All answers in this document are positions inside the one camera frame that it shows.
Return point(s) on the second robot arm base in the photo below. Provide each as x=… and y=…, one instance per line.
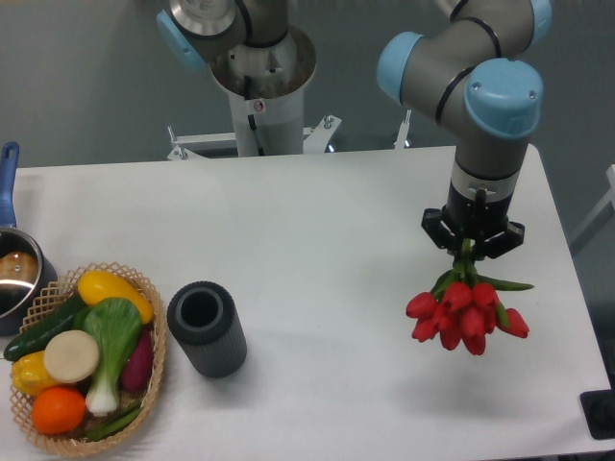
x=255, y=55

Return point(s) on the black device at table edge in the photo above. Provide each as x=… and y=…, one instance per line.
x=598, y=410

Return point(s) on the white metal mounting frame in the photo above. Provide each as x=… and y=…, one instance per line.
x=322, y=138

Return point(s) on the woven wicker basket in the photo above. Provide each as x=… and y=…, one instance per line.
x=75, y=443

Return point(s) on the dark green cucumber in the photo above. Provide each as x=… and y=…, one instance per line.
x=50, y=315

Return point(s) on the purple sweet potato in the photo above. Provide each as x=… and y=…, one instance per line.
x=137, y=371

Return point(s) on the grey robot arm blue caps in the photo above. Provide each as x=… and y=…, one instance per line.
x=469, y=81

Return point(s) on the yellow squash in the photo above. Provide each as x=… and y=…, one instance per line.
x=95, y=286

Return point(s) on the yellow bell pepper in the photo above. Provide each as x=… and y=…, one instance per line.
x=29, y=375

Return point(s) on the red tulip bouquet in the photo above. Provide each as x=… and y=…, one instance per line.
x=464, y=307

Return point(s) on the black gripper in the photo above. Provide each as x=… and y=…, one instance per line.
x=475, y=208

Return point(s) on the white frame at right edge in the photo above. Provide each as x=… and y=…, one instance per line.
x=598, y=216

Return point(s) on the green bean pod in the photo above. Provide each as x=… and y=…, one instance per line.
x=114, y=426

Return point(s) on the orange fruit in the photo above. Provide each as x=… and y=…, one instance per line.
x=57, y=410

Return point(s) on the blue handled saucepan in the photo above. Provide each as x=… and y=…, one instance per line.
x=25, y=270

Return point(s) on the dark grey ribbed vase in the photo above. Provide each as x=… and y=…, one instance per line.
x=203, y=319

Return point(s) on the beige round disc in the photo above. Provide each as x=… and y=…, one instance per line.
x=71, y=356

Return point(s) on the green bok choy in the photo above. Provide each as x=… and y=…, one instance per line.
x=115, y=325

